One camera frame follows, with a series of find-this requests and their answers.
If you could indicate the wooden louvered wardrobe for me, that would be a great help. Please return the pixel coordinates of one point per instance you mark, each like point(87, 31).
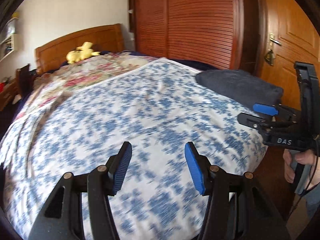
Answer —
point(222, 33)

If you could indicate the pink floral quilt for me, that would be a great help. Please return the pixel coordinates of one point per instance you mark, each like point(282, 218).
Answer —
point(72, 77)

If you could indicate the wooden headboard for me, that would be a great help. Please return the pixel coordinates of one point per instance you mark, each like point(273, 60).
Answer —
point(50, 56)

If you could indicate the blue floral white blanket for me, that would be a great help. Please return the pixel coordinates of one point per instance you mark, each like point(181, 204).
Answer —
point(158, 108)

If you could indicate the metal door handle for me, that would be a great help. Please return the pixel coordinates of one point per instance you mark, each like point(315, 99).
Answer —
point(270, 55)

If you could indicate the white wall shelf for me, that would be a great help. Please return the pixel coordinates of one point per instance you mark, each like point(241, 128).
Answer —
point(9, 36)

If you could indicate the wooden door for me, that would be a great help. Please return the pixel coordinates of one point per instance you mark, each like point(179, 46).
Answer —
point(300, 42)

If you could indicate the dark wooden chair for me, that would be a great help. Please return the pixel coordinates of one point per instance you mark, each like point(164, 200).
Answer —
point(25, 80)

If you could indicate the black trousers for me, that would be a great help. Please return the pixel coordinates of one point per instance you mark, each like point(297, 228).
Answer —
point(240, 86)

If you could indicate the yellow plush toy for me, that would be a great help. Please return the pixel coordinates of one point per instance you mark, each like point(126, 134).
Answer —
point(81, 53)

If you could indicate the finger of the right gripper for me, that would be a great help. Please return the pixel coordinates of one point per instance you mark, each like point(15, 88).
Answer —
point(279, 110)
point(251, 121)

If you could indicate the right hand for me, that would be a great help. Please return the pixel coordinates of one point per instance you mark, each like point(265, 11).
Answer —
point(305, 158)

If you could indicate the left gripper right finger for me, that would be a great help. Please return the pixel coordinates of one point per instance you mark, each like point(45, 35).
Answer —
point(238, 207)

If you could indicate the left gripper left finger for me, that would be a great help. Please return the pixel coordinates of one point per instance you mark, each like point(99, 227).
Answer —
point(61, 214)

